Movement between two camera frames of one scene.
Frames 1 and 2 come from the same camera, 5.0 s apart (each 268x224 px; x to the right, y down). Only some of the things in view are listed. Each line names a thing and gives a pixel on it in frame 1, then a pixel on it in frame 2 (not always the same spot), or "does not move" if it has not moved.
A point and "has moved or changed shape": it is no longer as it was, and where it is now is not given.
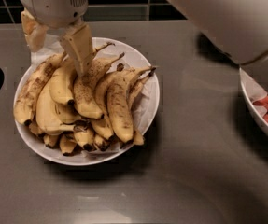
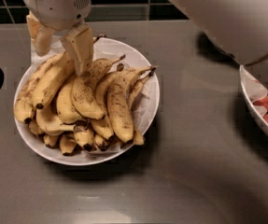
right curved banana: x=118 y=101 does not move
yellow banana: x=62 y=81 has moved or changed shape
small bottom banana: x=84 y=136 does not move
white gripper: x=53 y=7 does not move
